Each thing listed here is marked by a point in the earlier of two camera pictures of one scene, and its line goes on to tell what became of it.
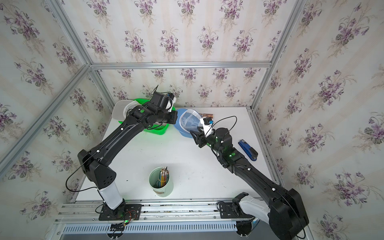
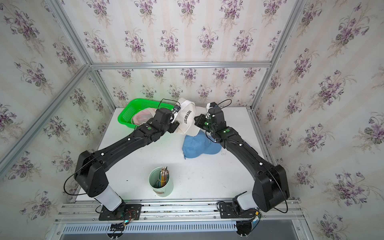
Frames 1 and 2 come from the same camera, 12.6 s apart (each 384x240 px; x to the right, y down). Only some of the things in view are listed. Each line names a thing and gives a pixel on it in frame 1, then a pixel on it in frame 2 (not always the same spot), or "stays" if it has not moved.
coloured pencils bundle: x=164 y=177 stays
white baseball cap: x=120 y=107 -> x=188 y=112
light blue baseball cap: x=188 y=120 -> x=201 y=144
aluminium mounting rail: x=153 y=211 stays
